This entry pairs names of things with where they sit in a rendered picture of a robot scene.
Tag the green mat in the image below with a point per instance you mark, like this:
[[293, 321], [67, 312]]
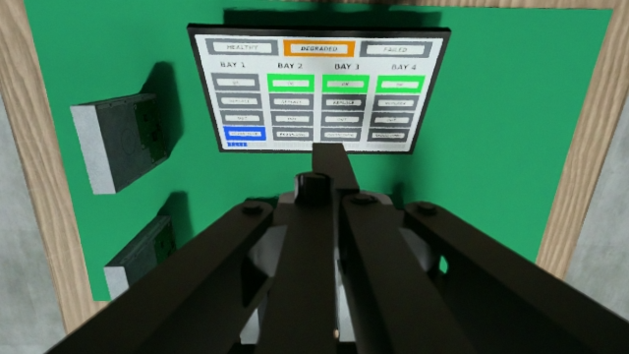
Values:
[[492, 147]]

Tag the black-framed status display screen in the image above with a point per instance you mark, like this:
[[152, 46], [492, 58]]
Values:
[[278, 89]]

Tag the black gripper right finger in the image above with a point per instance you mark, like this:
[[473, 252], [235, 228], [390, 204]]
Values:
[[502, 302]]

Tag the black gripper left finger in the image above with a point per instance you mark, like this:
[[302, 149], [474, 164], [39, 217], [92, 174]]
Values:
[[200, 298]]

